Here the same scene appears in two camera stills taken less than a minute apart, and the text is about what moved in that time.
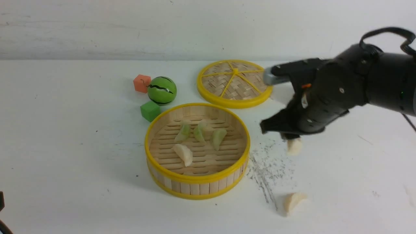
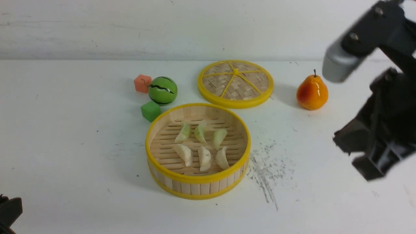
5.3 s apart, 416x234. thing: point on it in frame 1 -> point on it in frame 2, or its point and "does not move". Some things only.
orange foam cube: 141,83 does not move
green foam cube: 150,110 does not move
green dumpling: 183,134 does not move
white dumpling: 292,199 -> 221,161
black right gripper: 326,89 -> 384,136
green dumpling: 218,135 does not move
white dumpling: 185,154 does not move
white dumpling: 294,147 -> 205,158
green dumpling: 198,133 does not move
